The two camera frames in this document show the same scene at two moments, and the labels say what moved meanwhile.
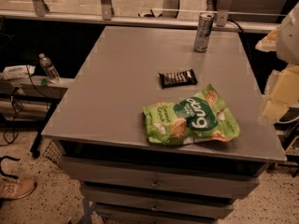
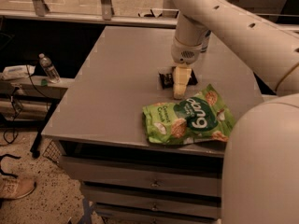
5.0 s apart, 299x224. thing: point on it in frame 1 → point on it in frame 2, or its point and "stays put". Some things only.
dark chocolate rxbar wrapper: x=178 y=78 stays put
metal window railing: x=37 y=10 stays put
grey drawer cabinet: x=126 y=178 stays put
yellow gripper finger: x=282 y=88 → x=181 y=75
